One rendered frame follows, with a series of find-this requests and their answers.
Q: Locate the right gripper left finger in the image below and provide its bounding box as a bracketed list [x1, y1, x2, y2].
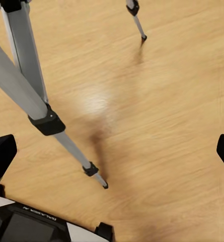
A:
[0, 134, 17, 180]

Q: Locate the camera tripod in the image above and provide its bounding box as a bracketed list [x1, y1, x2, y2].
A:
[0, 0, 147, 189]

